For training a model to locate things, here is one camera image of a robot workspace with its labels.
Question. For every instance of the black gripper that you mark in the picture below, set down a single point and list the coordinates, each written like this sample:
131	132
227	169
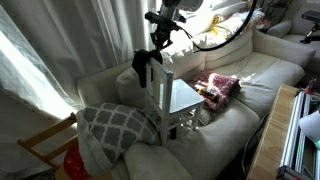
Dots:
166	23

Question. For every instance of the black hat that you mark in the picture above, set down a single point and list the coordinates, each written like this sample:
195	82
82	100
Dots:
140	60

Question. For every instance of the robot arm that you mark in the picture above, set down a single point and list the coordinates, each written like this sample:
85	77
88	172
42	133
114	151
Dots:
177	5

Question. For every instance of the small white wooden chair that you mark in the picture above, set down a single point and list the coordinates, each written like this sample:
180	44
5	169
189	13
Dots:
174	101

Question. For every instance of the wooden folding chair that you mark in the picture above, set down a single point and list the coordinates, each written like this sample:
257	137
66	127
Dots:
48	158

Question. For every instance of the white back cushion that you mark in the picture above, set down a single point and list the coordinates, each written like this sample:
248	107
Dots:
181	58

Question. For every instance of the clear plastic bottle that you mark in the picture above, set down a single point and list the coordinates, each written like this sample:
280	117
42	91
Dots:
200	85

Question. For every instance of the red patterned blanket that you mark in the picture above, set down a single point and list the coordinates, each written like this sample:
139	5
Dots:
227	87

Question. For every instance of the yellow black bottle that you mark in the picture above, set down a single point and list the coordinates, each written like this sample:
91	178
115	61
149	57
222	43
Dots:
209	95

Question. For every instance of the white sofa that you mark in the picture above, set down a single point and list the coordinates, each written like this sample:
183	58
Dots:
261	62

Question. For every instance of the grey white patterned pillow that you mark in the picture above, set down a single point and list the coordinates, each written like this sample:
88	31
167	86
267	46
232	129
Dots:
106	130

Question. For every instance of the white curtain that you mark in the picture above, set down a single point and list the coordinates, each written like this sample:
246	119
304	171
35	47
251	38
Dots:
76	38

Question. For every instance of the grey armchair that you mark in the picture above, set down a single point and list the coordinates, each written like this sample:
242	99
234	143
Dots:
302	28

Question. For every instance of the red ball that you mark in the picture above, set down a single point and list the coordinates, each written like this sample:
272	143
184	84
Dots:
73	164

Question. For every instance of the wooden side table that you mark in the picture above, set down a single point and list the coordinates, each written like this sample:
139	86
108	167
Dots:
268	155

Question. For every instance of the white lamp shade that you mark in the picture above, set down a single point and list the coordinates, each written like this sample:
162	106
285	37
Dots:
310	126

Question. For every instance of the silver metal rails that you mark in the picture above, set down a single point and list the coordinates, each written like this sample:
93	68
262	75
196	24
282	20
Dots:
300	157

